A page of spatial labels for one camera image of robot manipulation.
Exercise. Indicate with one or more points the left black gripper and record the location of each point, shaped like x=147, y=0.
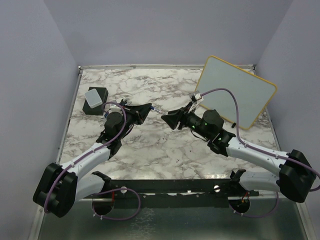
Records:
x=139, y=112

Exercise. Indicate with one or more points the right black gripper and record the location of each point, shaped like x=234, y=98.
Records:
x=179, y=115

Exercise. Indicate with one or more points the white whiteboard marker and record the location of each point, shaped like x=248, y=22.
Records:
x=159, y=111

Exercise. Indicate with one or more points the yellow framed whiteboard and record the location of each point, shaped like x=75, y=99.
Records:
x=251, y=92

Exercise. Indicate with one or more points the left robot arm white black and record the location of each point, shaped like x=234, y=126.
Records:
x=63, y=184

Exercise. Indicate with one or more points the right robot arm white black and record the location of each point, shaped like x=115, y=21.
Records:
x=286, y=173

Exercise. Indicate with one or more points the grey whiteboard eraser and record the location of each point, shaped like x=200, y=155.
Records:
x=93, y=98

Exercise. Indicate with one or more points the black box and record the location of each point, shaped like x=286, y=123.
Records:
x=103, y=92

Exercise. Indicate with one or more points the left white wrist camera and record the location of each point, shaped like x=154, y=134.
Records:
x=114, y=106

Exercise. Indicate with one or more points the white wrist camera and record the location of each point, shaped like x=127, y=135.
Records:
x=114, y=106
x=196, y=99

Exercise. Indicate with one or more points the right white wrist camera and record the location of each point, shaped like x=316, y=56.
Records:
x=196, y=99

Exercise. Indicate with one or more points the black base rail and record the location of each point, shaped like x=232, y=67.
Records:
x=178, y=193

